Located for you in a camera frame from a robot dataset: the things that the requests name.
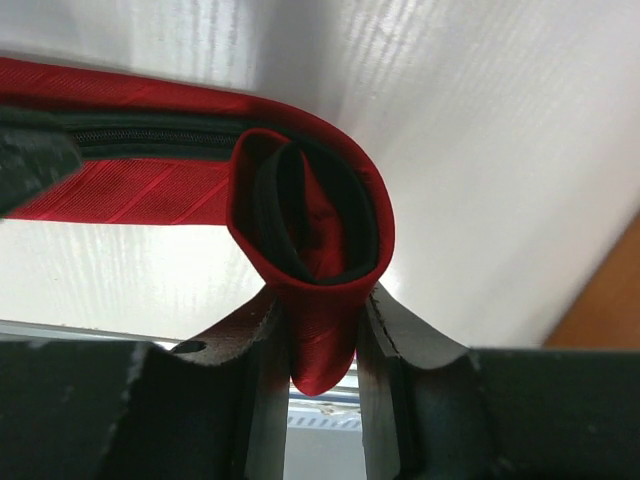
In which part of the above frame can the red necktie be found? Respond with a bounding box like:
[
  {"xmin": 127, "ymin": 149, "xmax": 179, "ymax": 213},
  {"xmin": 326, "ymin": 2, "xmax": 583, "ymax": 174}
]
[{"xmin": 1, "ymin": 58, "xmax": 395, "ymax": 396}]

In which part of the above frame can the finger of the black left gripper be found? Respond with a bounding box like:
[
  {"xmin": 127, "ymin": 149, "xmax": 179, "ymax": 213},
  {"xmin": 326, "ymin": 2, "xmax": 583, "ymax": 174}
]
[{"xmin": 1, "ymin": 107, "xmax": 83, "ymax": 217}]

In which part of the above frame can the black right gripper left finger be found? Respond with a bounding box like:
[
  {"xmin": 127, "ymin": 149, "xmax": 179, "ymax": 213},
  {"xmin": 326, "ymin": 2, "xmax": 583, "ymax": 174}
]
[{"xmin": 1, "ymin": 289, "xmax": 289, "ymax": 479}]

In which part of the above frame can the orange compartment tray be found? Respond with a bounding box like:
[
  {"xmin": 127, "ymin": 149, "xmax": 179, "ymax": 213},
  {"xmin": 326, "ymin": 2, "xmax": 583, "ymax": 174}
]
[{"xmin": 545, "ymin": 218, "xmax": 639, "ymax": 349}]

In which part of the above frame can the aluminium front rail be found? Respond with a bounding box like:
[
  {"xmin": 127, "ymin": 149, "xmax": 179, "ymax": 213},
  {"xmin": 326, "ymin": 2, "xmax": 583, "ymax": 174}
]
[{"xmin": 1, "ymin": 321, "xmax": 366, "ymax": 479}]

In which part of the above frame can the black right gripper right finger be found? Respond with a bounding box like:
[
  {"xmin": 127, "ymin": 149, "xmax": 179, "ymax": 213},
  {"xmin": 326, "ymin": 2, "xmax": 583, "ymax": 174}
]
[{"xmin": 357, "ymin": 287, "xmax": 639, "ymax": 479}]

